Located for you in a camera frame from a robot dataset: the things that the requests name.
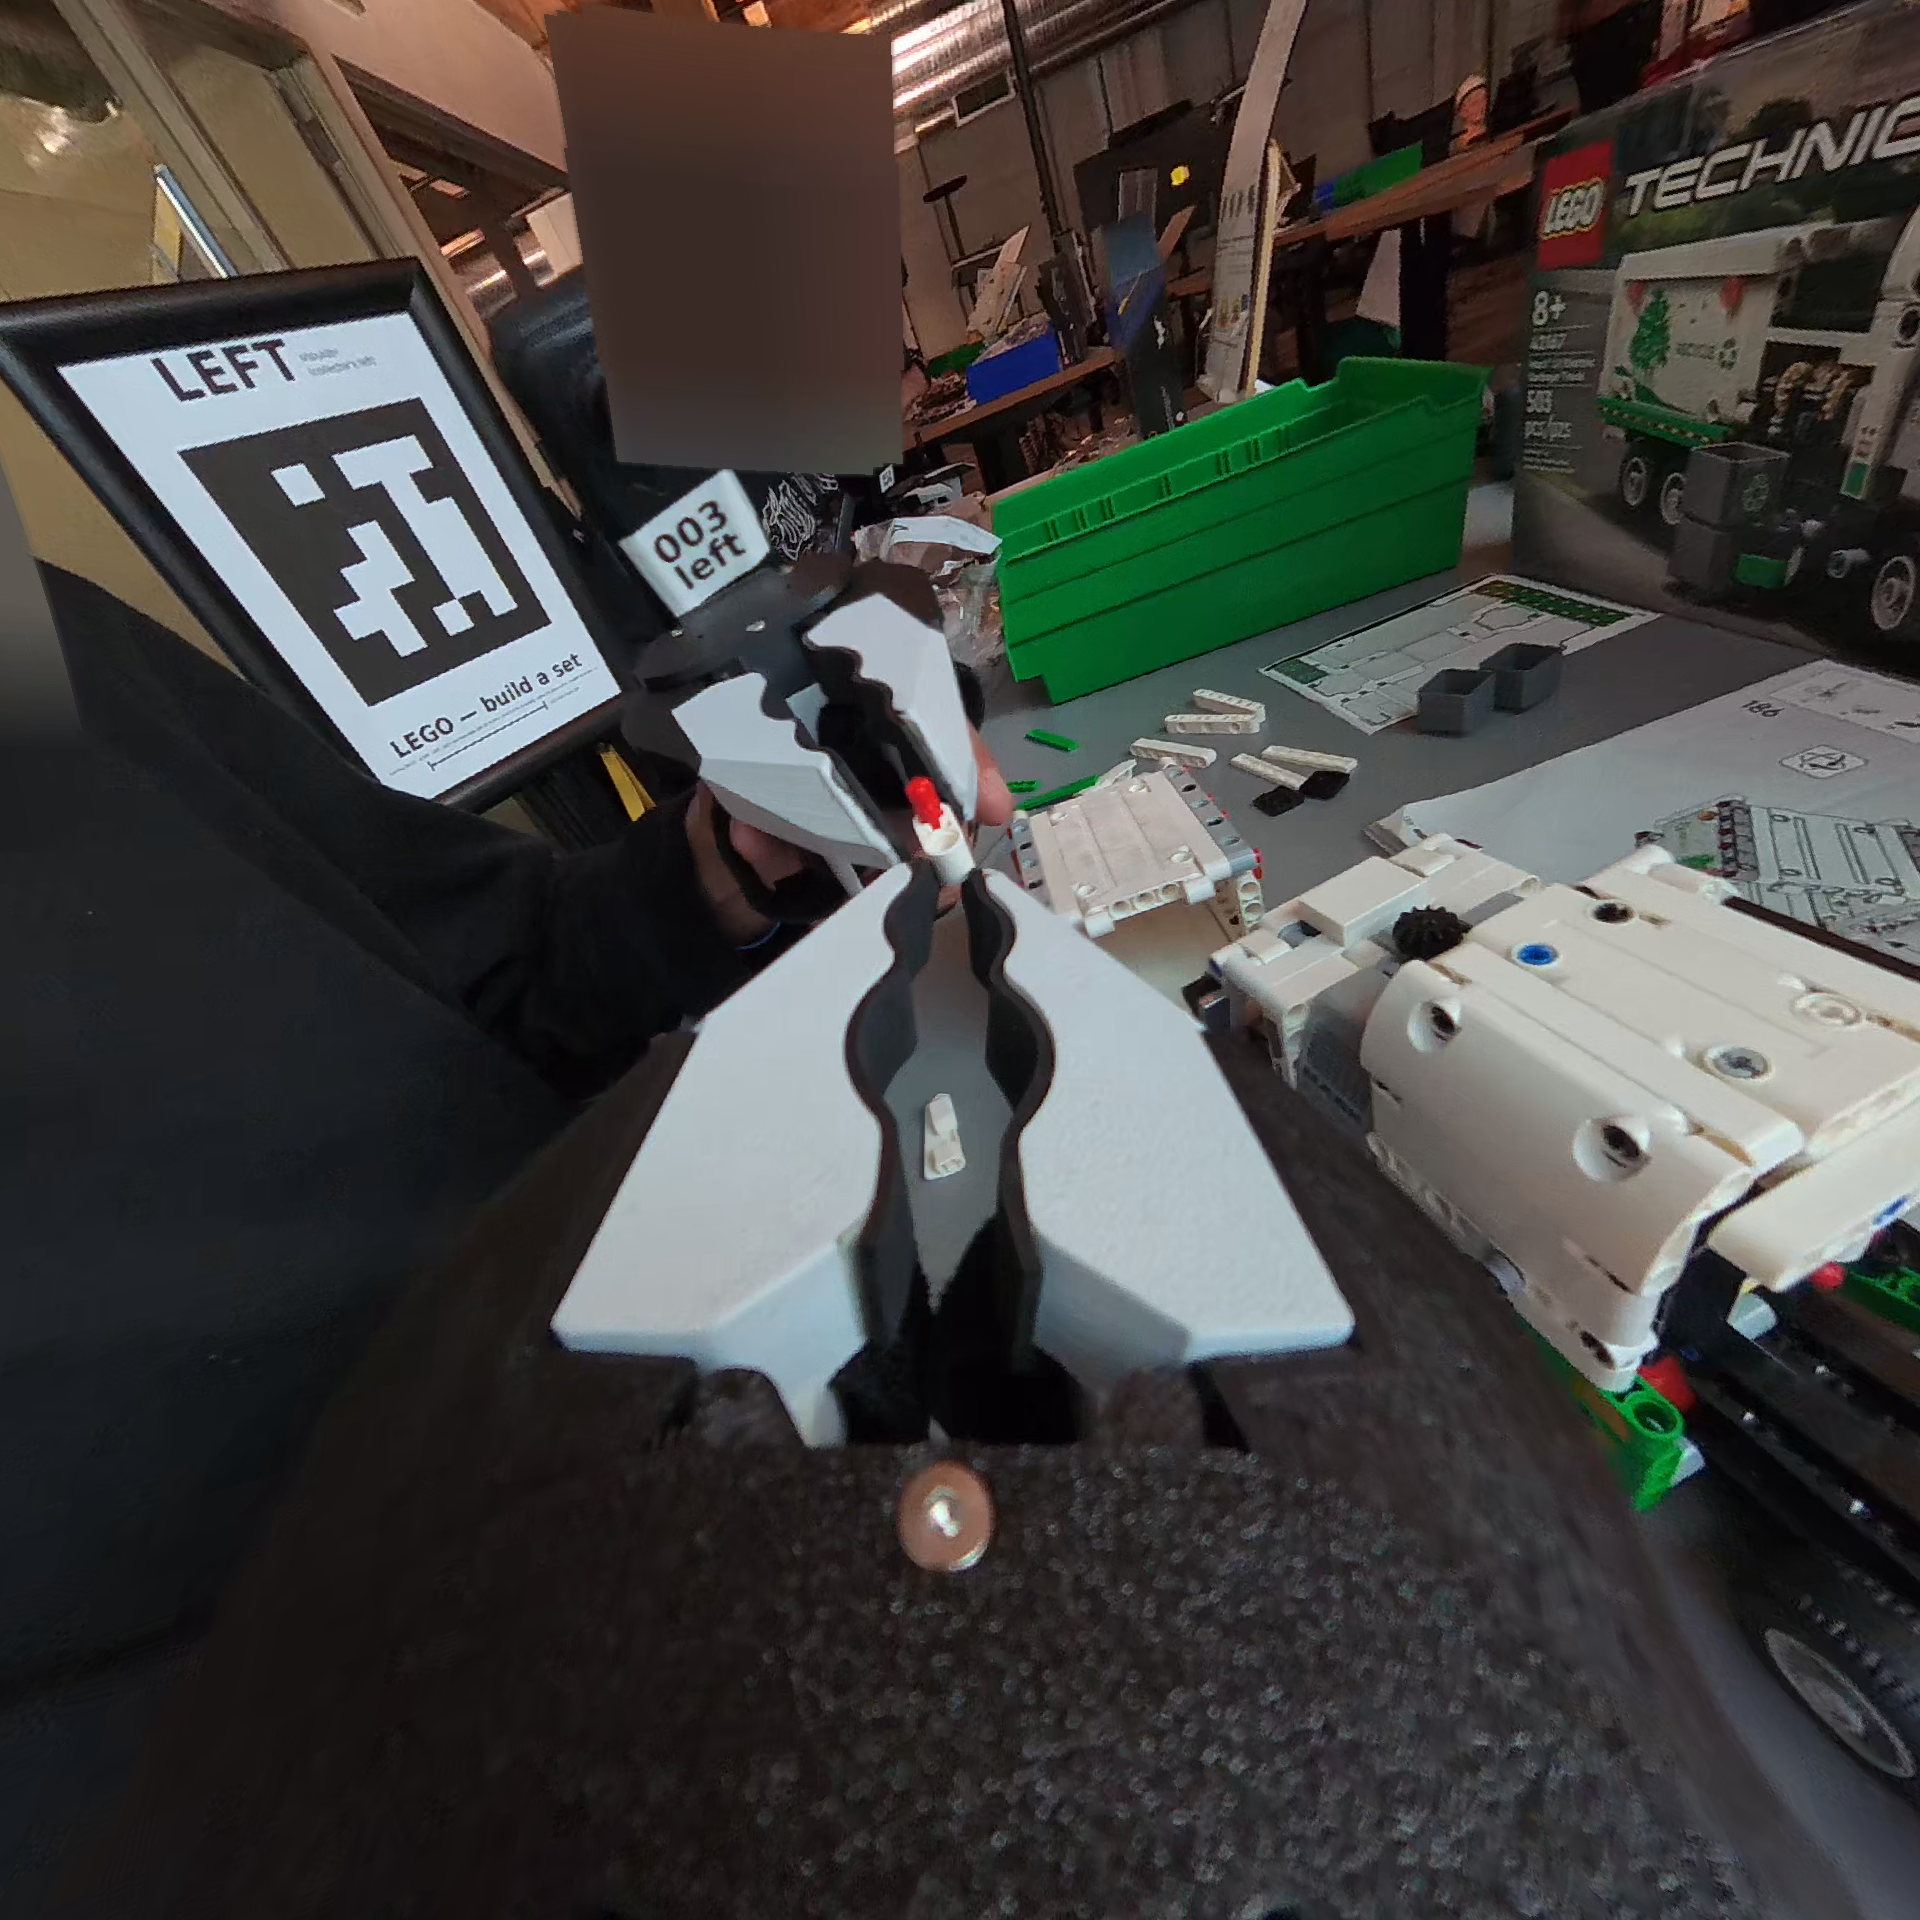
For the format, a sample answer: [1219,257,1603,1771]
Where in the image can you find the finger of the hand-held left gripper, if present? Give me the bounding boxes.
[670,680,912,889]
[803,585,981,841]

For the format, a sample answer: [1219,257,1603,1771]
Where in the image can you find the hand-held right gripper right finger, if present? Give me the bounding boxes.
[965,871,1358,1422]

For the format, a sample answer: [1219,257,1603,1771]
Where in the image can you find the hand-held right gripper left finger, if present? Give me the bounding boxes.
[548,859,932,1449]

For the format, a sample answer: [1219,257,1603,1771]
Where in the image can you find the red and white lego pin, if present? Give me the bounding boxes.
[902,775,979,889]

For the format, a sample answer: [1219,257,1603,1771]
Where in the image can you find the person's left forearm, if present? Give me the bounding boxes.
[448,808,783,1100]

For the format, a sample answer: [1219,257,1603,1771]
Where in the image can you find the white lego container body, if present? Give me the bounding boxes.
[1008,758,1269,944]

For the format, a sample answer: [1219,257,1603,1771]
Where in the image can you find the white lego truck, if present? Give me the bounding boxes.
[1183,832,1920,1807]

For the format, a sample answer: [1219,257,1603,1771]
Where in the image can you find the lego sticker sheet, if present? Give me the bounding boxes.
[1254,575,1662,737]

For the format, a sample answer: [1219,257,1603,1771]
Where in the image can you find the lego instruction booklet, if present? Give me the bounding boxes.
[1363,655,1920,980]

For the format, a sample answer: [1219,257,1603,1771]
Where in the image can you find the lego set box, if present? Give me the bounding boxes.
[1511,31,1920,673]

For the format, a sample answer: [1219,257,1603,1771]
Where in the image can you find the person's left hand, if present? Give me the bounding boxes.
[681,786,968,951]

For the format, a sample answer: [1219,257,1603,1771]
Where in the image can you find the clear plastic bags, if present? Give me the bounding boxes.
[853,518,1006,673]

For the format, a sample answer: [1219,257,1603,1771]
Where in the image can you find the green plastic bin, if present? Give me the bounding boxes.
[987,355,1493,708]

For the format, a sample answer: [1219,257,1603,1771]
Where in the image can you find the black framed marker sign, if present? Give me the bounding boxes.
[0,257,633,814]

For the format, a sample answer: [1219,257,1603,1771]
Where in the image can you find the white roll-up banner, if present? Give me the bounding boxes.
[1206,0,1307,401]

